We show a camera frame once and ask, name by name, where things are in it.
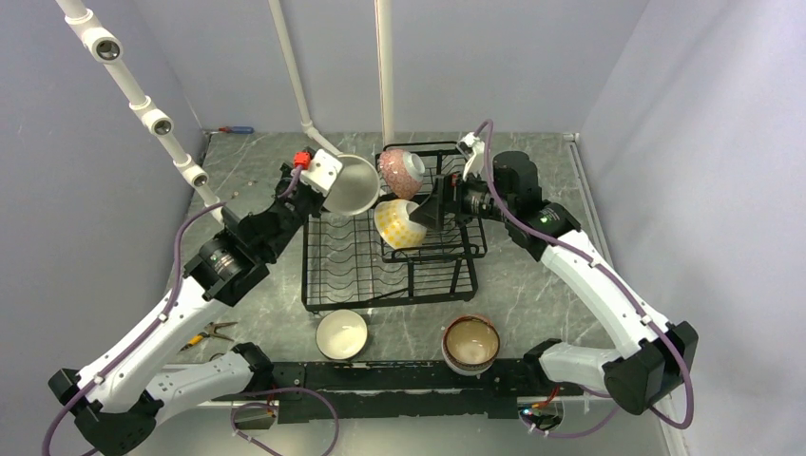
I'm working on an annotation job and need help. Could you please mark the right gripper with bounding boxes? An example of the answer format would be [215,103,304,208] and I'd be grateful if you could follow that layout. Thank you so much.
[409,165,513,233]

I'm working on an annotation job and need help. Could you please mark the blue yellow patterned bowl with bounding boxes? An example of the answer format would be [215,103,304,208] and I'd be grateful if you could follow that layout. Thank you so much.
[374,199,427,250]

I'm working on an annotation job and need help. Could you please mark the red patterned bowl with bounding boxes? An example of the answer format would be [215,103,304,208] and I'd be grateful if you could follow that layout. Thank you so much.
[378,149,426,200]

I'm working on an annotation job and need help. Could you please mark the teal white bowl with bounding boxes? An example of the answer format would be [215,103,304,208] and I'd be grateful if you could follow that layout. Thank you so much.
[316,310,369,361]

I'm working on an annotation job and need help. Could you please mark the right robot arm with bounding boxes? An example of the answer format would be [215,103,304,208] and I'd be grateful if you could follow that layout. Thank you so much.
[411,151,699,428]

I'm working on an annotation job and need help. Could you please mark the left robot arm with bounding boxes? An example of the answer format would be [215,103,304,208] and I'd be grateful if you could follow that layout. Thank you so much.
[41,159,343,455]

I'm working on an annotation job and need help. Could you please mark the red blue screwdriver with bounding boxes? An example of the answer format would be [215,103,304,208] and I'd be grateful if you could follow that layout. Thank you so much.
[218,125,255,135]

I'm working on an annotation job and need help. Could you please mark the brown glazed bowl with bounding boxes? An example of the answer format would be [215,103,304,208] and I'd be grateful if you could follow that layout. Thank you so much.
[441,314,501,376]

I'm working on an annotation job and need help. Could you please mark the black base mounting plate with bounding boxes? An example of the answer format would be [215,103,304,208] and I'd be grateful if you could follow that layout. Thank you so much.
[208,358,584,424]

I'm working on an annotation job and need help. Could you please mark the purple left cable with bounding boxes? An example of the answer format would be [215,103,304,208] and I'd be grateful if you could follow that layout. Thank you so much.
[41,164,341,456]

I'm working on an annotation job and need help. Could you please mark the purple cable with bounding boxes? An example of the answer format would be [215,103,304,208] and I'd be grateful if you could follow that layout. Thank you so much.
[41,164,341,456]
[473,119,697,441]

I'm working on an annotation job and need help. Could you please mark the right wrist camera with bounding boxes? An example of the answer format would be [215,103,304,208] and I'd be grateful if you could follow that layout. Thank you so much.
[456,132,486,181]

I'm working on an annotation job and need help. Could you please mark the black wire dish rack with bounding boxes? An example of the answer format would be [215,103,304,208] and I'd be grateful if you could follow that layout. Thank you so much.
[301,141,487,314]

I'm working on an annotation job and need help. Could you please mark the yellow handled pliers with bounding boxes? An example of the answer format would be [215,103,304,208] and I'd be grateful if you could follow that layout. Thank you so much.
[181,321,237,352]

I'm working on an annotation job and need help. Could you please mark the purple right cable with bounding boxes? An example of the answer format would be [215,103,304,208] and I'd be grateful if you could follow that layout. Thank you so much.
[473,119,697,441]

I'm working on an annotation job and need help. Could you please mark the white PVC pipe frame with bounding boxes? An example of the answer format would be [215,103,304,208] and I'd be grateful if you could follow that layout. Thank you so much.
[55,0,396,221]

